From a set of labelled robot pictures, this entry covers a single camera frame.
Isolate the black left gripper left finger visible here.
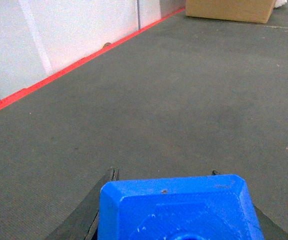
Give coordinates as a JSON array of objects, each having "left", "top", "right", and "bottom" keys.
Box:
[{"left": 46, "top": 167, "right": 119, "bottom": 240}]

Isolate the white foam packaging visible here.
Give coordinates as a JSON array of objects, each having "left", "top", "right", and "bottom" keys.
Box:
[{"left": 274, "top": 0, "right": 287, "bottom": 9}]

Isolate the gray conveyor belt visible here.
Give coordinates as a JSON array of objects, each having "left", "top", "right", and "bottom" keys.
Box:
[{"left": 0, "top": 2, "right": 288, "bottom": 240}]

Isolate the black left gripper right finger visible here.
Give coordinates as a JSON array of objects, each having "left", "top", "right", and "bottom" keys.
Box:
[{"left": 211, "top": 169, "right": 288, "bottom": 240}]

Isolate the blue rectangular plastic part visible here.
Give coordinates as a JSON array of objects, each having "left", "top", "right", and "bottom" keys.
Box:
[{"left": 98, "top": 174, "right": 264, "bottom": 240}]

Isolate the large cardboard box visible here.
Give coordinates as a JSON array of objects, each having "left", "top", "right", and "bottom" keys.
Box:
[{"left": 185, "top": 0, "right": 275, "bottom": 24}]

